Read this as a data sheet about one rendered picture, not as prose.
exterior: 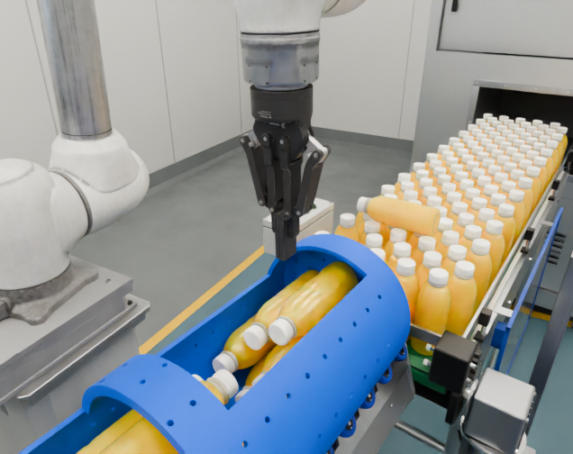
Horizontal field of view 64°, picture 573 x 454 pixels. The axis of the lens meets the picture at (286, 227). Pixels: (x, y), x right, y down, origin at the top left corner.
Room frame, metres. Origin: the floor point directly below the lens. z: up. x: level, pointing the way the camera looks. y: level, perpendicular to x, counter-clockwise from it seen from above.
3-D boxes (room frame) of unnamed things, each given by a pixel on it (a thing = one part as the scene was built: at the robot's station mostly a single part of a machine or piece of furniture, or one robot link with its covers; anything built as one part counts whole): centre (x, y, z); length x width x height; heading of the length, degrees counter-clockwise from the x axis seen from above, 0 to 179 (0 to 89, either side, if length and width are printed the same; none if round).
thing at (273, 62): (0.56, 0.01, 1.56); 0.09 x 0.09 x 0.06
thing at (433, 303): (0.81, -0.32, 0.99); 0.07 x 0.07 x 0.19
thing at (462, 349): (0.71, -0.34, 0.95); 0.10 x 0.07 x 0.10; 54
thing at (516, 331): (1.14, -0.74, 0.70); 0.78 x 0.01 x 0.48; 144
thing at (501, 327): (1.15, -0.72, 0.70); 0.80 x 0.05 x 0.50; 144
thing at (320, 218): (1.13, -0.04, 1.05); 0.20 x 0.10 x 0.10; 144
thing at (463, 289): (0.84, -0.39, 0.99); 0.07 x 0.07 x 0.19
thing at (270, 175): (0.57, 0.01, 1.42); 0.04 x 0.01 x 0.11; 144
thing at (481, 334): (0.84, -0.46, 0.94); 0.03 x 0.02 x 0.08; 144
